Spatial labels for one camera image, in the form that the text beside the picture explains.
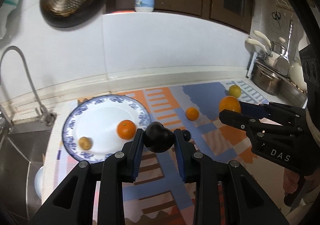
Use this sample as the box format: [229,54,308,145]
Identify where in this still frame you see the large orange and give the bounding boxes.
[219,96,241,113]

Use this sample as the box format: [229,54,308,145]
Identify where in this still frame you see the steel lidded saucepan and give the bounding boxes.
[264,41,287,66]

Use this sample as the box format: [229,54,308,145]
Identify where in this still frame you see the small orange tangerine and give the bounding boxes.
[185,107,200,121]

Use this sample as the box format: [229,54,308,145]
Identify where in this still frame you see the slim chrome faucet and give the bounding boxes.
[1,45,56,126]

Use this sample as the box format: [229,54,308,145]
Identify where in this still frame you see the yellow green pear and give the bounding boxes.
[228,85,241,99]

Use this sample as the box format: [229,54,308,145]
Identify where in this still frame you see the steel cooking pot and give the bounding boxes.
[252,63,282,96]

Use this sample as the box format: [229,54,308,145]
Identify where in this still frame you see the black scissors on wall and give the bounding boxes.
[271,11,281,29]

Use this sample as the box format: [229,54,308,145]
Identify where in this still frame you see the person's right hand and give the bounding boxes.
[283,168,319,208]

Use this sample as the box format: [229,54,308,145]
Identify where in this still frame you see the dark plum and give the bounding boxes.
[182,130,191,142]
[143,122,175,153]

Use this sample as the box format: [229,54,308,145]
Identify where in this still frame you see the white ceramic jug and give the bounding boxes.
[290,62,307,92]

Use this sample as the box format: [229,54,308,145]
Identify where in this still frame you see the blue white porcelain plate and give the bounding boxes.
[62,95,151,163]

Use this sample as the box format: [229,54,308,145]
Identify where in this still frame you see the steel ladle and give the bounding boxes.
[274,18,293,76]

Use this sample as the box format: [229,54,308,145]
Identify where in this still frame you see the orange tangerine front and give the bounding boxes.
[116,119,137,140]

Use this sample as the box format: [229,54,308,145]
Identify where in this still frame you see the small brown kiwi fruit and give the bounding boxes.
[78,137,93,150]

